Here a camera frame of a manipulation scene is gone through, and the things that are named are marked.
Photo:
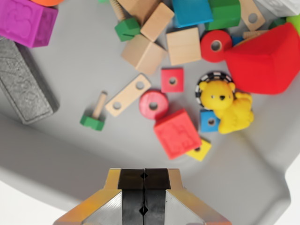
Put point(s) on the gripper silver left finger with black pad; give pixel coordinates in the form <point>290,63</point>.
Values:
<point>112,206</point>

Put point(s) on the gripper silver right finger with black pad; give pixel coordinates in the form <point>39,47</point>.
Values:
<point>173,206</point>

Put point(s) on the grey plastic bin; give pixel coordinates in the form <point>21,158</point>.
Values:
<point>70,70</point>

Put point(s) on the yellow wooden cube with hole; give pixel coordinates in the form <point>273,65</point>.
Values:
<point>201,153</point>

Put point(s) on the red embossed cube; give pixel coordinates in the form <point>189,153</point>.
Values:
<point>175,133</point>

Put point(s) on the green head wooden bolt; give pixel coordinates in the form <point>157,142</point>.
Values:
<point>92,123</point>

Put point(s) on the blue wooden cube with hole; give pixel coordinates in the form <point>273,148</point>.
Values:
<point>205,117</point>

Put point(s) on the red wooden wheel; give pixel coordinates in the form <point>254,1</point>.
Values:
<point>207,50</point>
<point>146,98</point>

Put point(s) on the wooden strip with two holes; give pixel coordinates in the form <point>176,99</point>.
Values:
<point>127,96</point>
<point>246,9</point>

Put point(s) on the yellow rubber lion toy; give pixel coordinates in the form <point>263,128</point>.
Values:
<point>229,110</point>

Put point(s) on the red wooden cube with hole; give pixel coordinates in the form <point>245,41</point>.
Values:
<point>167,86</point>

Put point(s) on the silver grey embossed block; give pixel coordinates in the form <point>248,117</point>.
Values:
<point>21,82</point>

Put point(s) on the plain wooden block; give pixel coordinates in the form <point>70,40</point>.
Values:
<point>157,23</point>
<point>184,47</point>
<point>140,54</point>

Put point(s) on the large red foam block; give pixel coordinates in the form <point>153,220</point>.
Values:
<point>264,65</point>

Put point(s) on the blue bolt wooden shaft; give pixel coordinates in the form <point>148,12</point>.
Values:
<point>236,41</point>

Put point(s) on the green small block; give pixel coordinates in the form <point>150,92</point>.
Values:
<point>126,29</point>

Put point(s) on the teal wooden block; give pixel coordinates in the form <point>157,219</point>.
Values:
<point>192,11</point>

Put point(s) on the green wooden block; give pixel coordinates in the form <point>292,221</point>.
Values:
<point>222,16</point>

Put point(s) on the bright green plastic piece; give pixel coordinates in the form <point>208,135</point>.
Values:
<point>103,1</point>

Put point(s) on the magenta embossed cube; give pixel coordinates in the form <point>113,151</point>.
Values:
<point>23,21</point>

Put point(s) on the dark green wooden piece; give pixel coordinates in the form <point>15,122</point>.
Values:
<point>276,23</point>

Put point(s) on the orange ball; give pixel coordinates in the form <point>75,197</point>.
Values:
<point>47,2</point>

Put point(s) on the lime green ball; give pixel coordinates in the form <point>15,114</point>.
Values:
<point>294,22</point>

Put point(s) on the white embossed cube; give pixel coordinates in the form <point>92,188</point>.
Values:
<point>276,5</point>

